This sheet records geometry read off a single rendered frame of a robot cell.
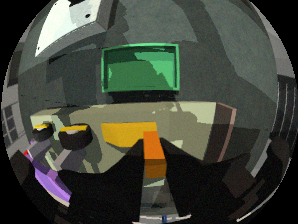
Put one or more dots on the green tray floor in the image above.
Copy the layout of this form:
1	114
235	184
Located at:
141	68

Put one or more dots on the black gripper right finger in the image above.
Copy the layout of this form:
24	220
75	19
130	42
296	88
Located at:
189	177

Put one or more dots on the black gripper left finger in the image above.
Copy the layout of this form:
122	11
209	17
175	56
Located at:
122	183

